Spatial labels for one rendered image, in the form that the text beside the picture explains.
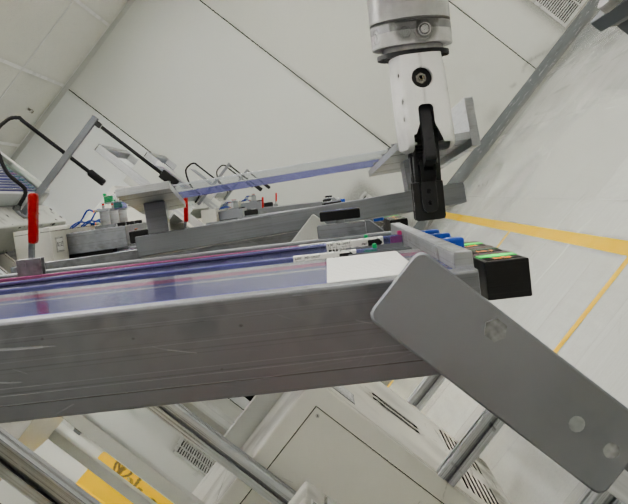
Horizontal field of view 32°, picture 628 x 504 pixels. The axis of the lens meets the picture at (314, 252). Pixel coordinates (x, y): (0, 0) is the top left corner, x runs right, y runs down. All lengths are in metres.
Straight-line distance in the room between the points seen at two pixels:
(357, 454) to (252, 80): 6.82
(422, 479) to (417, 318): 1.58
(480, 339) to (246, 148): 8.18
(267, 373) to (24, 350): 0.15
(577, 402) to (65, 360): 0.30
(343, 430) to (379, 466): 0.10
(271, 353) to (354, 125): 8.12
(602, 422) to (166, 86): 8.32
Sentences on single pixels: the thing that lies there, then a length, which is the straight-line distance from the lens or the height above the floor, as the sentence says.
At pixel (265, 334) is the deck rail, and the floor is 0.80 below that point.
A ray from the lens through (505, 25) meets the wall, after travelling 8.96.
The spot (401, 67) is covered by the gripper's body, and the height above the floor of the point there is 0.84.
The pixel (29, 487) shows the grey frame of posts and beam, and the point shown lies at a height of 0.89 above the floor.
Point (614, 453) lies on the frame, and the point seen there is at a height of 0.60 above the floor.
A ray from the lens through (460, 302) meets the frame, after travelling 0.62.
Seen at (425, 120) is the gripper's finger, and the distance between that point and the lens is 1.11.
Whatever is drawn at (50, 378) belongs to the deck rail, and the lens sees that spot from 0.69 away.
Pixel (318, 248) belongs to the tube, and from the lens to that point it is 1.14.
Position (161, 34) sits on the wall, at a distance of 8.93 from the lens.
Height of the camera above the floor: 0.82
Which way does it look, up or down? 1 degrees down
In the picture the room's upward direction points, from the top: 52 degrees counter-clockwise
